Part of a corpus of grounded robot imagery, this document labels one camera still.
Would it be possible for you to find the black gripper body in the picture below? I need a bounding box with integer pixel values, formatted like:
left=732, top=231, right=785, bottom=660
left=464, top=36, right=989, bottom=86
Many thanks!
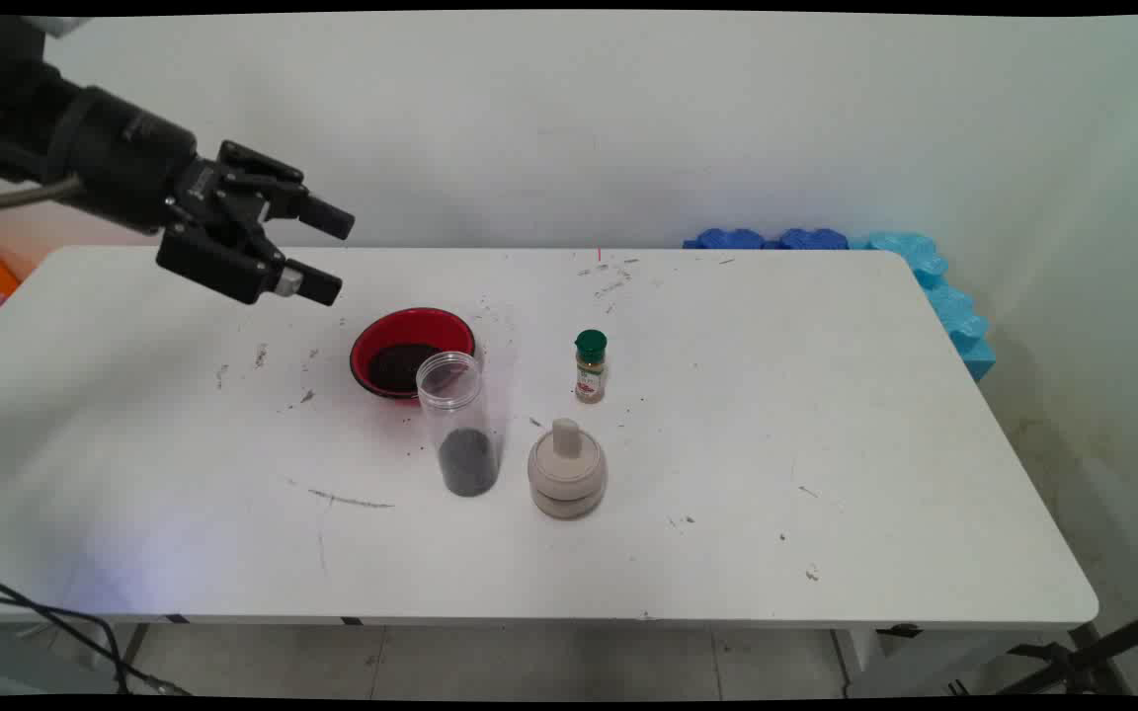
left=0, top=61, right=234, bottom=238

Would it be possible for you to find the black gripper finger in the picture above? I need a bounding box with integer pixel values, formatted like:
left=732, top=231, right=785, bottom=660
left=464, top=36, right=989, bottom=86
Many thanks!
left=155, top=219, right=344, bottom=306
left=218, top=140, right=356, bottom=241

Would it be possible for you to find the clear plastic jar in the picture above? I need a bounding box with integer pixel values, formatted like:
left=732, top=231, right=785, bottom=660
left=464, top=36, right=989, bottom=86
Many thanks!
left=416, top=351, right=508, bottom=498

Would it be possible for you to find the red plastic bowl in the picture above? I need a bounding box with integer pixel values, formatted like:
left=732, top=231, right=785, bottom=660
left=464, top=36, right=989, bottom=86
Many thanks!
left=350, top=307, right=477, bottom=401

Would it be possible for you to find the spice bottle green cap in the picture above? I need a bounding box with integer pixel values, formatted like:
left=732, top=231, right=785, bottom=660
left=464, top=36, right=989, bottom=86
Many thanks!
left=574, top=329, right=610, bottom=405

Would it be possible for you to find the white table leg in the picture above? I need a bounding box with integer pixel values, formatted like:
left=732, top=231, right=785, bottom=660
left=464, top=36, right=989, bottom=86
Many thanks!
left=85, top=622, right=153, bottom=695

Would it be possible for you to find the light blue foam mat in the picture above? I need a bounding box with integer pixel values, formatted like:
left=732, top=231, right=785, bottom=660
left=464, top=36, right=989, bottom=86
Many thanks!
left=848, top=231, right=997, bottom=382

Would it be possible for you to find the black tripod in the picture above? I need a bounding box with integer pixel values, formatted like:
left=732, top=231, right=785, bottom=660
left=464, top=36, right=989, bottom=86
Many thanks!
left=944, top=599, right=1138, bottom=697

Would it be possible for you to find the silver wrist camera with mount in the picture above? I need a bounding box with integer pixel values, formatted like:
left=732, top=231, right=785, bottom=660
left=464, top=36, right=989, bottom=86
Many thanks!
left=0, top=14, right=91, bottom=65

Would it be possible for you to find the black cable under table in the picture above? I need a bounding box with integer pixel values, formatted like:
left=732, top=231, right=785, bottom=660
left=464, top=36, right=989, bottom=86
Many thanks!
left=0, top=566, right=190, bottom=697

